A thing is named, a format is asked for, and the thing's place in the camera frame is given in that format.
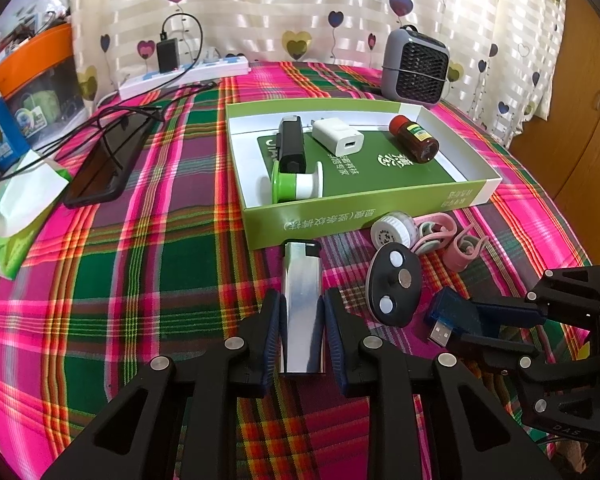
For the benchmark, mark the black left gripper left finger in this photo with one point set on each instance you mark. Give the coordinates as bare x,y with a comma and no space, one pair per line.
179,419

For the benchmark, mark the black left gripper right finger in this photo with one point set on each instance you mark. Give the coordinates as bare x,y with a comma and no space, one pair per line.
427,416

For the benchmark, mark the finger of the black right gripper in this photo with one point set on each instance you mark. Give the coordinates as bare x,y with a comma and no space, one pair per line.
494,352
509,311

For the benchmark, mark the blue USB adapter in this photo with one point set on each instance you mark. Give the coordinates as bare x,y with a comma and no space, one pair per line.
451,314

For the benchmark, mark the silver black lighter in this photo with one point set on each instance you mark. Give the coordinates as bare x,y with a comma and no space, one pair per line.
302,320

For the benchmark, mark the white USB charger plug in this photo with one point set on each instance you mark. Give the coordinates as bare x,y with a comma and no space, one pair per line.
339,138

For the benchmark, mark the black oval three-button disc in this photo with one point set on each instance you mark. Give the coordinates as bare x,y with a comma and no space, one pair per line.
393,285

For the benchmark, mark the plaid tablecloth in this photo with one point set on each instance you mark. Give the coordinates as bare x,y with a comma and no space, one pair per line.
165,268

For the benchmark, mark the wooden cabinet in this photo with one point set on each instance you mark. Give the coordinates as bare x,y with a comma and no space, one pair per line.
562,152

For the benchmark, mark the brown medicine bottle red cap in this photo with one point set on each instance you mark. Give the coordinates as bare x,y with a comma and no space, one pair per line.
419,145

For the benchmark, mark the green cardboard box tray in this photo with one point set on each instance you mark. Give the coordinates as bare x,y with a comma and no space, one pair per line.
357,188

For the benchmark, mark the black smartphone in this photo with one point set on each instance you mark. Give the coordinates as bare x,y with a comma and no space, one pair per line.
105,172

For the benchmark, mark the grey mini fan heater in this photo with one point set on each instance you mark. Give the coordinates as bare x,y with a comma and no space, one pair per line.
414,67

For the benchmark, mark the green tissue pack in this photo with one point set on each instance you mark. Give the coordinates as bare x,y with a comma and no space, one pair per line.
26,200

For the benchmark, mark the black rectangular device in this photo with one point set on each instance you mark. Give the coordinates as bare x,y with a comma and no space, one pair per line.
290,146

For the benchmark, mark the heart pattern curtain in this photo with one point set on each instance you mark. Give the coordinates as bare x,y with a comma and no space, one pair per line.
503,53

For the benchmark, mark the white power strip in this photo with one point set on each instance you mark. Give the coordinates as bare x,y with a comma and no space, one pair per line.
185,74

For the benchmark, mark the orange lidded storage bin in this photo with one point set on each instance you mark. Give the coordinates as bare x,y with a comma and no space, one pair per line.
40,87

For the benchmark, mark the black power adapter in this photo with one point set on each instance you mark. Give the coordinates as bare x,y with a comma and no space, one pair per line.
167,54

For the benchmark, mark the pink cable clip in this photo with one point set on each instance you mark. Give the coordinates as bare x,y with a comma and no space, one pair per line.
434,232

